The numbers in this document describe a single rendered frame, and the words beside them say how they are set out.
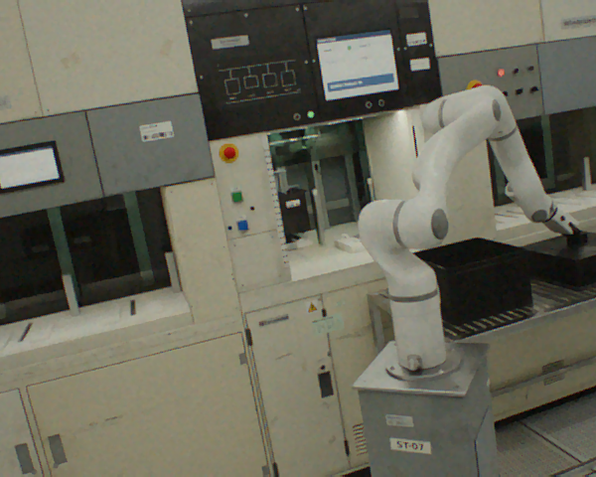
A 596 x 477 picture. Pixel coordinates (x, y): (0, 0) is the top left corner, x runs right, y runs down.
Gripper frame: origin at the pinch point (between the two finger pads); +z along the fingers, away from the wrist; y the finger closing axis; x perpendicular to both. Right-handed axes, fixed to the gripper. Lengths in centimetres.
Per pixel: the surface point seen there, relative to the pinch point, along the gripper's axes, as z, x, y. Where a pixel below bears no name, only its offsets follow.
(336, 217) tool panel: -25, 22, 130
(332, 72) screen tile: -91, -5, 41
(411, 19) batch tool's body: -77, -39, 40
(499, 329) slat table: -26, 44, -21
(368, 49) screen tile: -84, -20, 41
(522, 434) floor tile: 60, 65, 34
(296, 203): -59, 33, 94
